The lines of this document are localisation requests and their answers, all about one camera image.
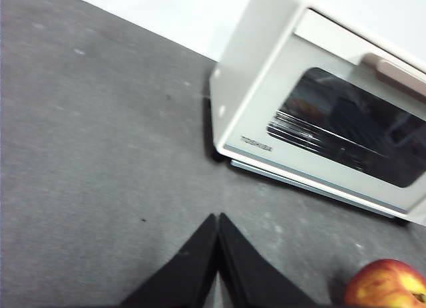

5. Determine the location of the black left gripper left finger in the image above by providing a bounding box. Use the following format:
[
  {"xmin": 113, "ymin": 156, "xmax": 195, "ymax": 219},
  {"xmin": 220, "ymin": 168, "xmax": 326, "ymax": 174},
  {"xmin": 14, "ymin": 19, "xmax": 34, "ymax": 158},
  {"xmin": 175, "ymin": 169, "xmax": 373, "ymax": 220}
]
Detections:
[{"xmin": 119, "ymin": 213, "xmax": 219, "ymax": 308}]

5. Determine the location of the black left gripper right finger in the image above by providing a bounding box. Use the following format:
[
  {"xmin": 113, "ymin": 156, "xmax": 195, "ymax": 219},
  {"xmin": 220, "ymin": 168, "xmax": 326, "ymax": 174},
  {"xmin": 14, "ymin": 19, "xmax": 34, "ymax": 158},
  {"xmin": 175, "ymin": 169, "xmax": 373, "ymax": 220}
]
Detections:
[{"xmin": 217, "ymin": 212, "xmax": 321, "ymax": 308}]

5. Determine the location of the red yellow apple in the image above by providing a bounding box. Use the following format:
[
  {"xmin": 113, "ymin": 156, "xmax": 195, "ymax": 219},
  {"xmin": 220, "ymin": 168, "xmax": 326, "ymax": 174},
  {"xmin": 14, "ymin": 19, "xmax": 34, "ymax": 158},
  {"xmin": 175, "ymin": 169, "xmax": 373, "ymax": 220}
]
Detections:
[{"xmin": 343, "ymin": 258, "xmax": 426, "ymax": 308}]

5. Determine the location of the glass window oven door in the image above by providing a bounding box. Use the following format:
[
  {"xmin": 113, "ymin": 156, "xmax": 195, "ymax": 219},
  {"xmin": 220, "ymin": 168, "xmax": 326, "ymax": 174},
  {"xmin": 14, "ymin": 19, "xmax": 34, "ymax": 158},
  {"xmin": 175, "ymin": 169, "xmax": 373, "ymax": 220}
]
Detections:
[{"xmin": 222, "ymin": 7, "xmax": 426, "ymax": 219}]

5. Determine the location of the beige oven door handle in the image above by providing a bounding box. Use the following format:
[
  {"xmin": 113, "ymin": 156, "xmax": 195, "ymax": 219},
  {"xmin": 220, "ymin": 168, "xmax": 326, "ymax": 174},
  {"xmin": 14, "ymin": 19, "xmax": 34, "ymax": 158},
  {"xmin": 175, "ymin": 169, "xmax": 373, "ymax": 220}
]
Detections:
[{"xmin": 361, "ymin": 53, "xmax": 426, "ymax": 99}]

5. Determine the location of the silver oven crumb tray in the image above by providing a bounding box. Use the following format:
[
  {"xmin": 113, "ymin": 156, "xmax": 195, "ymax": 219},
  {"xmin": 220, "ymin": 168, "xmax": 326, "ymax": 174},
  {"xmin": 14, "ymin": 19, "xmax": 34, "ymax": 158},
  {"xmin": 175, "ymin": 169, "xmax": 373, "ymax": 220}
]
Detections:
[{"xmin": 229, "ymin": 160, "xmax": 409, "ymax": 221}]

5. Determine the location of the cream Toshiba toaster oven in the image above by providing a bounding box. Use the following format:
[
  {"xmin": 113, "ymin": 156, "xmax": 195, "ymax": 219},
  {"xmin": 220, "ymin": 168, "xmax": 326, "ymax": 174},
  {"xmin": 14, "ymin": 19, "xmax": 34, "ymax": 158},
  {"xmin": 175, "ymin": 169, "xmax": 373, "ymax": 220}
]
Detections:
[{"xmin": 203, "ymin": 0, "xmax": 426, "ymax": 228}]

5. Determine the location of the metal wire oven rack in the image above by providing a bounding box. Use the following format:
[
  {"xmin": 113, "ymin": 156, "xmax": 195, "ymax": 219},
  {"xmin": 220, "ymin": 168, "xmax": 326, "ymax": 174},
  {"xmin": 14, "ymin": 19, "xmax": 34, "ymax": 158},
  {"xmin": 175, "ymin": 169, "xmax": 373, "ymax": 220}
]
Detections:
[{"xmin": 266, "ymin": 110, "xmax": 426, "ymax": 176}]

